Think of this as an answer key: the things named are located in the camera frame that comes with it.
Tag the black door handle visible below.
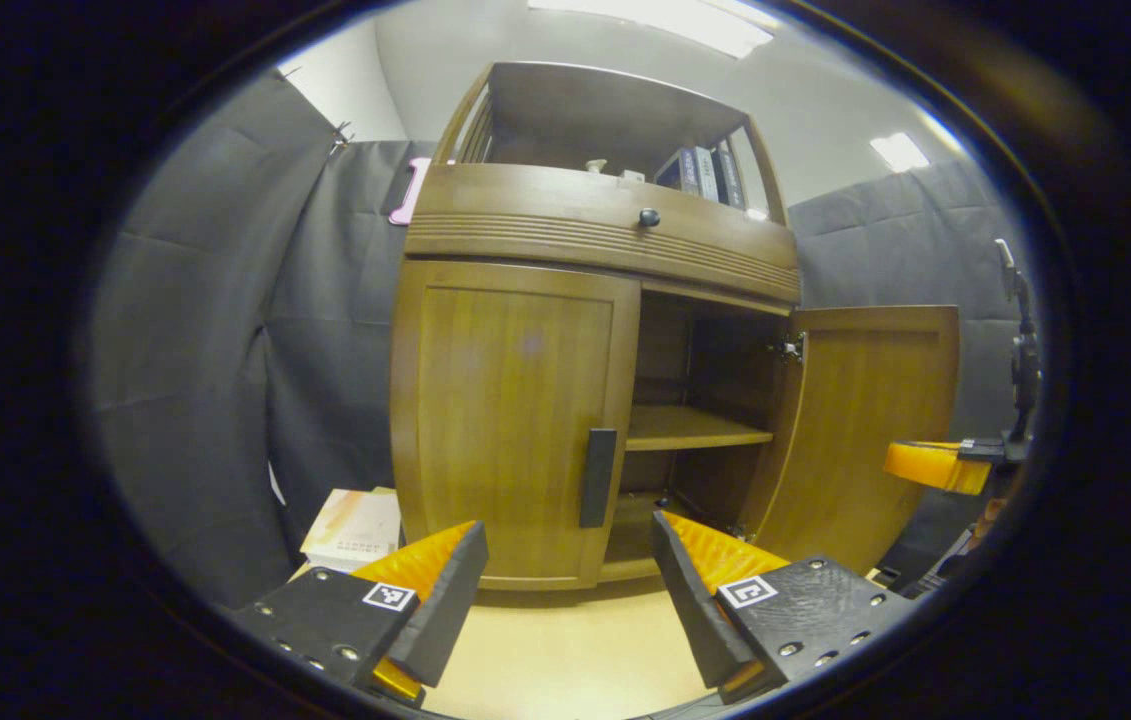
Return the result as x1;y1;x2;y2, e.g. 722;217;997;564
579;428;619;529

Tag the blue grey book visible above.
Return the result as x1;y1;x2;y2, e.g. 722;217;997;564
658;150;701;196

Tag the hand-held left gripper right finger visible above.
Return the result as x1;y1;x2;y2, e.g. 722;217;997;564
650;510;916;706

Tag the wooden double-door shoe cabinet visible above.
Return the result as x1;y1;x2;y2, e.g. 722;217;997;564
390;62;803;591

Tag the wooden shoe cabinet door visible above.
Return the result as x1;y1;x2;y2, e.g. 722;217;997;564
391;260;642;591
743;305;962;576

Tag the black backdrop cloth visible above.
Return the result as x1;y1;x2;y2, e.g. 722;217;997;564
90;70;1041;611

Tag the small ceiling light panel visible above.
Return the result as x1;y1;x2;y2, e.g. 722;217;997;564
869;132;931;174

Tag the wooden inner cabinet shelf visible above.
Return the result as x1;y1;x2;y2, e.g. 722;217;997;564
625;404;776;452

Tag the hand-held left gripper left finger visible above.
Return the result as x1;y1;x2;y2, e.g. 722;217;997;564
225;520;489;706

